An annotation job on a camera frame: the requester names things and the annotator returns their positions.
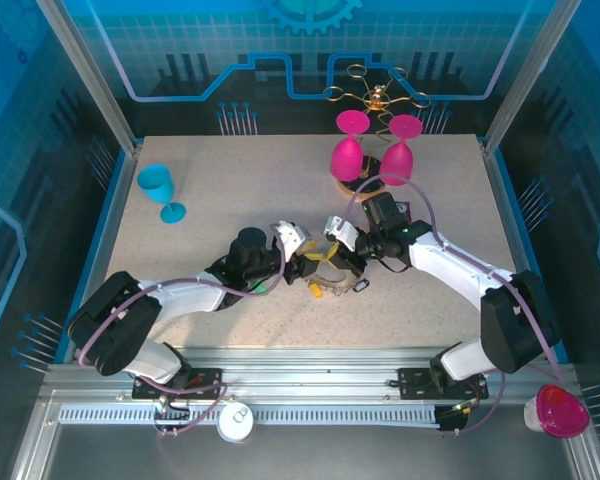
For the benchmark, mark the pink plastic goblet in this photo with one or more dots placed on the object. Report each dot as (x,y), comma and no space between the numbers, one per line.
(347,155)
(399,160)

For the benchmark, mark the silver perforated crescent key holder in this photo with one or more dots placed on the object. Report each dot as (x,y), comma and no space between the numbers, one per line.
(332,281)

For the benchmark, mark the aluminium frame post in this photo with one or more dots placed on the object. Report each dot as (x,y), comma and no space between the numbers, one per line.
(87,70)
(527,75)

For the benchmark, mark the yellow key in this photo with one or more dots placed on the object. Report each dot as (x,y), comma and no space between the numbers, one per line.
(316,291)

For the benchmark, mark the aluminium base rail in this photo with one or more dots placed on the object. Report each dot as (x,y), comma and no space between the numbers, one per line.
(305,365)

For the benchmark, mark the white round cap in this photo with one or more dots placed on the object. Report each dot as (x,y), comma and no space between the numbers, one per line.
(235,422)

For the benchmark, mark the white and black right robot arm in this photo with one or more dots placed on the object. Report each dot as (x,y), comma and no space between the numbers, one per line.
(455,272)

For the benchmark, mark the blue plastic goblet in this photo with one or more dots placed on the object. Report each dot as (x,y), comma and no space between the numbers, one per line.
(157,185)

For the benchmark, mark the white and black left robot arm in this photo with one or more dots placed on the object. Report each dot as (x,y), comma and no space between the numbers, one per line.
(180,297)

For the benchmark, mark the black key tag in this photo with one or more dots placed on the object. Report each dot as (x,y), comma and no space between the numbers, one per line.
(361,286)

